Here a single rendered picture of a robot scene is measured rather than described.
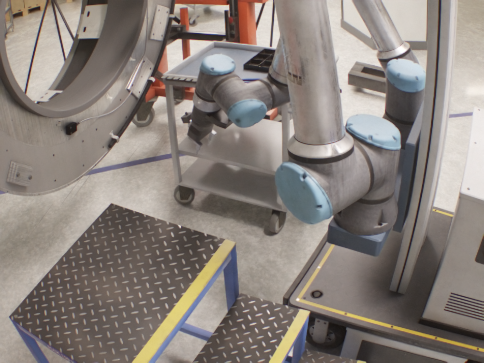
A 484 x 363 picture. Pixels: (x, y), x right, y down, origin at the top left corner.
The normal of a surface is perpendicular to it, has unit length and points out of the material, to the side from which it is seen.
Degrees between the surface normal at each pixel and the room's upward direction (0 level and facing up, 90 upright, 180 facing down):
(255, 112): 114
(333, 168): 82
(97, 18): 63
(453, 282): 90
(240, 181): 0
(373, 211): 70
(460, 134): 0
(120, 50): 40
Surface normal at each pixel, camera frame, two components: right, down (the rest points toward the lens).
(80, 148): 0.90, 0.22
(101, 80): -0.17, -0.61
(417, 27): 0.25, 0.56
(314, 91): -0.17, 0.48
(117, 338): -0.04, -0.81
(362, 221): -0.29, 0.26
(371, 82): -0.43, 0.54
